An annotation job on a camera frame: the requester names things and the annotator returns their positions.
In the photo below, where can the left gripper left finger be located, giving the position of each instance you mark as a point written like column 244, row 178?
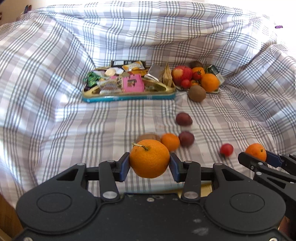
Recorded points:
column 107, row 174

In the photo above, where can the small mandarin on plate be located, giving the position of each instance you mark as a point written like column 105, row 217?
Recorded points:
column 194, row 82

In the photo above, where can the brown paper snack packet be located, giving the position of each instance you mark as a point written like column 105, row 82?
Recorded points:
column 167, row 77

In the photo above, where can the orange long snack bar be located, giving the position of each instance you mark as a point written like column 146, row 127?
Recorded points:
column 142, row 73

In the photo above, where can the green foil candies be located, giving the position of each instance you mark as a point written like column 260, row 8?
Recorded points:
column 91, row 80

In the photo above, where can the black snack bar packet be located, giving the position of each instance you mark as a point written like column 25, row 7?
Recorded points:
column 120, row 63

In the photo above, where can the orange mandarin with stem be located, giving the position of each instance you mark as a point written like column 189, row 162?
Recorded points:
column 149, row 158

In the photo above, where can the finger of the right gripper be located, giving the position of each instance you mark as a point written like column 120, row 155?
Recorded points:
column 263, row 172
column 285, row 162

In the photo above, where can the white wrapped candy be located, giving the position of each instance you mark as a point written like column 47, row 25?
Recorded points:
column 113, row 71

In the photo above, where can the silver foil packet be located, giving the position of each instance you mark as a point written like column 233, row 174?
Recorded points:
column 155, row 73

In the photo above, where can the gold teal tin tray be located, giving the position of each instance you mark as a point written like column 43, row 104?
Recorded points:
column 152, row 90

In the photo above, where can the large orange on plate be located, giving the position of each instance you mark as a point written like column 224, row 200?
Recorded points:
column 210, row 82

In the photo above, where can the loose brown kiwi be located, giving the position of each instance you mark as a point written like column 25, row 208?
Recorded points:
column 148, row 136

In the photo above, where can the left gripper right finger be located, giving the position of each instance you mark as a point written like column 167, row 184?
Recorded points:
column 192, row 174

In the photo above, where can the front cherry tomato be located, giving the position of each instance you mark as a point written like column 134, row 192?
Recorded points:
column 186, row 84

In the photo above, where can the red yellow apple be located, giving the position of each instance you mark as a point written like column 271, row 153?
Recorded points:
column 181, row 73

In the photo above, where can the grey plaid cloth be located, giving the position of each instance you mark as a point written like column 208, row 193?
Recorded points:
column 46, row 127

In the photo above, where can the back kiwi on plate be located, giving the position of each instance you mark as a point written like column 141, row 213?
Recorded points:
column 195, row 64

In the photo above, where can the clear wrapped candy packet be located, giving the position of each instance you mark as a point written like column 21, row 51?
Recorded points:
column 110, row 86

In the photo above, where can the back orange on plate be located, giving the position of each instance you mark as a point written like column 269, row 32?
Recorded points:
column 199, row 70

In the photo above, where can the pastry labelled snack packet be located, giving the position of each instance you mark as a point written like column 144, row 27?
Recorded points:
column 137, row 65

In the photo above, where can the loose red cherry tomato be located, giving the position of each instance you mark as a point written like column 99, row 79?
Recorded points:
column 226, row 150

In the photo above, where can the green white box behind fruit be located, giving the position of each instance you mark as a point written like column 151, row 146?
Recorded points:
column 213, row 70

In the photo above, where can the pink snack packet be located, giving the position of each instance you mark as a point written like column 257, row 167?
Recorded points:
column 133, row 83

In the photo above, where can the upper cherry tomato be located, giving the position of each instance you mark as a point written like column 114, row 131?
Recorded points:
column 197, row 75

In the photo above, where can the brown kiwi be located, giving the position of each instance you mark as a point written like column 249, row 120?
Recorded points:
column 197, row 93
column 148, row 136

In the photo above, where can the dark red plum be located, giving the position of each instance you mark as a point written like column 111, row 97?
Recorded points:
column 183, row 119
column 186, row 139

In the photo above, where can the small orange mandarin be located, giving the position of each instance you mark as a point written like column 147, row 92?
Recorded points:
column 257, row 150

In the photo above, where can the loose orange mandarin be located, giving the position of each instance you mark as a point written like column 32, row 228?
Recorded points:
column 171, row 141

